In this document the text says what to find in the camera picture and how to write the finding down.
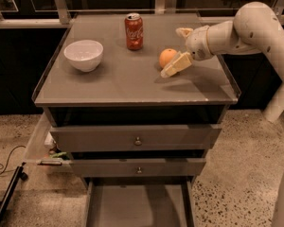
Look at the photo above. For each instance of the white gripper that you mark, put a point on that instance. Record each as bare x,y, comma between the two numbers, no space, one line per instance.
198,43

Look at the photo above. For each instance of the orange fruit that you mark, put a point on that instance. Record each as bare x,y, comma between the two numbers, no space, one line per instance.
166,56

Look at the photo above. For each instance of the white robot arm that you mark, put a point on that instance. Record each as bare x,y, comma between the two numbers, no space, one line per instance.
243,182

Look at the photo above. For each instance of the top grey drawer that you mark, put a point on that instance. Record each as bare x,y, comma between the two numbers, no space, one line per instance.
135,138

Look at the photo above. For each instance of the grey drawer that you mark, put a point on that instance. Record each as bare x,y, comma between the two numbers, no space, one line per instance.
139,204
135,138
138,167

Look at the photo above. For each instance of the grey drawer cabinet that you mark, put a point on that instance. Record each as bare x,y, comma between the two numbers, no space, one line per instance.
128,90

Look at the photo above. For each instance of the middle grey drawer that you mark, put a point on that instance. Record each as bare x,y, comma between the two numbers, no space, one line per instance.
138,167

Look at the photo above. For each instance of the bottom grey drawer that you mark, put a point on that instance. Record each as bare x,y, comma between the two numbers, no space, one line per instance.
139,204

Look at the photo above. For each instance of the red Coca-Cola can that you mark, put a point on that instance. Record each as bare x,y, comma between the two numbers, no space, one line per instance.
134,31

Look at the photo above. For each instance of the white ceramic bowl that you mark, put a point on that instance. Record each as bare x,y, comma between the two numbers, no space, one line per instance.
84,55

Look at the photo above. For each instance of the clear acrylic side tray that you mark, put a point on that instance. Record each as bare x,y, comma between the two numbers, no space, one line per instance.
37,152

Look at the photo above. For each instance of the black stand leg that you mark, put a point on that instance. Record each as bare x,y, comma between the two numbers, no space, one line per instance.
18,175

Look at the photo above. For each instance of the white diagonal post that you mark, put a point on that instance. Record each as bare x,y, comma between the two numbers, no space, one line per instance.
275,107

